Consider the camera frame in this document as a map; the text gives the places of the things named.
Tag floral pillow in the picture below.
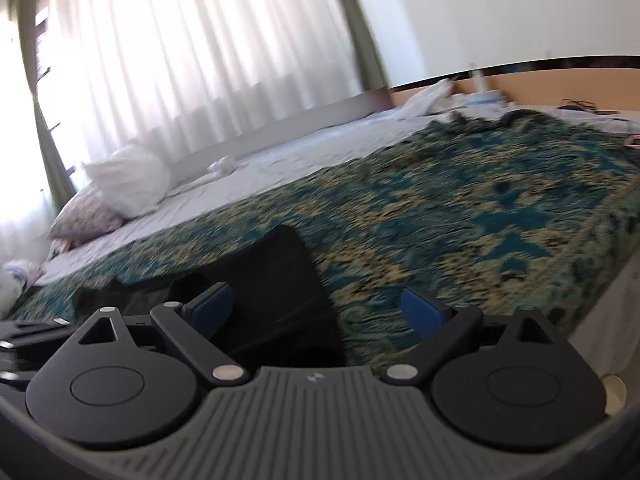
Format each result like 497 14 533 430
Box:
47 191 126 241

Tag white sheer curtain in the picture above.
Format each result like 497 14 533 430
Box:
0 0 366 241

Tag blue and white box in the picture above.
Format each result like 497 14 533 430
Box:
464 90 507 112

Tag white bed sheet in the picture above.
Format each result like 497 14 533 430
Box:
35 105 453 286

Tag white floral quilt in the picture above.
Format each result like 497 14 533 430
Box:
0 259 32 318

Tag wooden headboard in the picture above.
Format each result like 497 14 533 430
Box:
390 57 640 111

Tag white pillow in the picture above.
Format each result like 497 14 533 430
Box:
82 140 173 220

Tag small white cloth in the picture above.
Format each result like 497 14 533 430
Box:
206 155 242 177

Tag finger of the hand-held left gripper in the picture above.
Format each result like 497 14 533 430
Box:
0 317 76 348
0 347 43 393

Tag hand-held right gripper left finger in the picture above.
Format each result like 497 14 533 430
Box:
75 282 251 387

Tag green curtain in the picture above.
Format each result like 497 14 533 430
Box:
332 0 392 92
17 5 78 213

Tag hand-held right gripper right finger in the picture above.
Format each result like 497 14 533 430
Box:
384 287 571 387

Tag teal patterned blanket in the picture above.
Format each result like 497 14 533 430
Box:
10 109 640 368

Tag black pants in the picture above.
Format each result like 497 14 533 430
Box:
72 225 348 368

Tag dark cable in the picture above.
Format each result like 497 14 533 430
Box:
559 99 622 117

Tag white crumpled cloth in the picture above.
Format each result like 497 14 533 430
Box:
399 80 455 120

